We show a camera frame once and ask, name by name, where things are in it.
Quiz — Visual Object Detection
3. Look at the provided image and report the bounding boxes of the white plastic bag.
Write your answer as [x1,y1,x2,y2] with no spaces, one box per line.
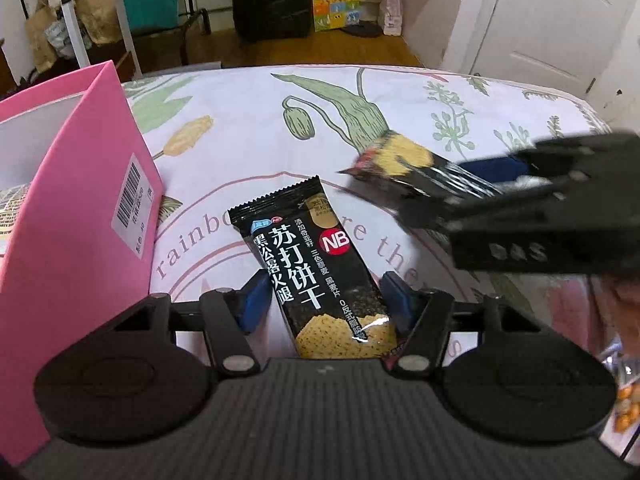
[378,0,402,37]

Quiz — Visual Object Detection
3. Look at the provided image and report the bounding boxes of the pink storage box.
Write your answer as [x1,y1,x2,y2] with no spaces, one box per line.
[1,62,164,465]

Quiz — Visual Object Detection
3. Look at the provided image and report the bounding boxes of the floral bed sheet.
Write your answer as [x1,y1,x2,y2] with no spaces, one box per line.
[124,65,613,352]

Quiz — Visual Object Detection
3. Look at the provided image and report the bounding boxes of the black soda cracker packet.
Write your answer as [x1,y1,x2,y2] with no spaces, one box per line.
[229,177,398,360]

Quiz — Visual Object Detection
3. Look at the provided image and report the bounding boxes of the brown paper bag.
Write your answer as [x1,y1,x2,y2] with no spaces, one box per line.
[76,0,122,46]

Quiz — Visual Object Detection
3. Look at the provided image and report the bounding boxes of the teal tote bag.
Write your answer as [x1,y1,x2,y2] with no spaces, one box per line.
[124,0,179,35]

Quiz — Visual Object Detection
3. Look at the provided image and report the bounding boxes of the colourful gift bag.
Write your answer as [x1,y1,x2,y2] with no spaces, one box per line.
[312,0,360,32]

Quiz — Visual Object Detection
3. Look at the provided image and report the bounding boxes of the orange snack bag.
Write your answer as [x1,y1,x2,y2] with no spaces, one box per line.
[599,342,639,462]

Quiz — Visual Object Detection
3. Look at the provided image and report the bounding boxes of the beige large snack bag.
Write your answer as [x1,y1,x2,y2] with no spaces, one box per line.
[0,183,30,256]

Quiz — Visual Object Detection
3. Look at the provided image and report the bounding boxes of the white metal rack stand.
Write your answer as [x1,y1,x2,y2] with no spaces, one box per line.
[60,0,142,81]

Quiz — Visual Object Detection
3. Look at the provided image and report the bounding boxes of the white door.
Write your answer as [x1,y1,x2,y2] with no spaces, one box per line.
[440,0,637,98]

